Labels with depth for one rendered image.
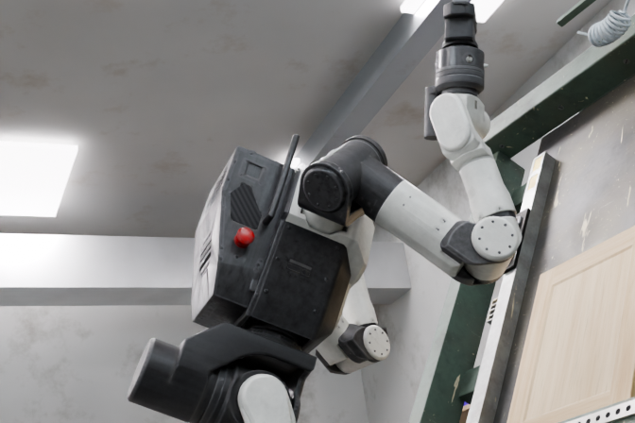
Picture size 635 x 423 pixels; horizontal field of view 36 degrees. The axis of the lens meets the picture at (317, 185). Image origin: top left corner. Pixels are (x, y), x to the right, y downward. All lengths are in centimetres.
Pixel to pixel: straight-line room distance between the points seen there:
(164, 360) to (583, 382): 88
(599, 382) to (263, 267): 74
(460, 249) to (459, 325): 106
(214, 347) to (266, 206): 28
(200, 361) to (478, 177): 56
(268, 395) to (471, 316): 114
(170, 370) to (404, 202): 48
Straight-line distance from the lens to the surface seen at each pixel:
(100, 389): 898
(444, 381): 256
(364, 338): 208
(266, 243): 172
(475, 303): 271
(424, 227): 162
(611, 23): 261
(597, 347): 210
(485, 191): 167
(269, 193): 176
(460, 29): 177
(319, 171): 161
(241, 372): 167
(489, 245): 160
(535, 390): 220
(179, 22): 606
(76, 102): 684
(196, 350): 165
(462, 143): 168
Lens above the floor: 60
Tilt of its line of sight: 24 degrees up
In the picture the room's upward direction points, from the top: 8 degrees counter-clockwise
